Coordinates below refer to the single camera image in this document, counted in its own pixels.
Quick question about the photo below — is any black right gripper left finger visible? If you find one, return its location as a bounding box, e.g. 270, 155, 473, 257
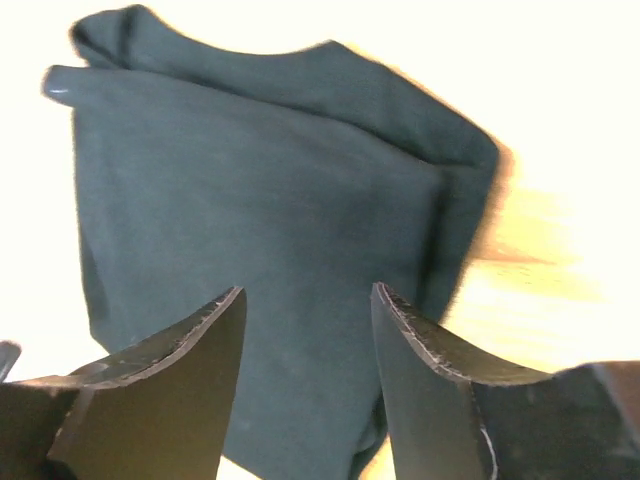
1, 287, 246, 480

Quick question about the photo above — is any black t-shirt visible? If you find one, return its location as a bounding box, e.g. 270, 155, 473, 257
44, 5, 499, 479

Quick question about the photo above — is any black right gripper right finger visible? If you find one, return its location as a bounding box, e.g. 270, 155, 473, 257
371, 283, 639, 480

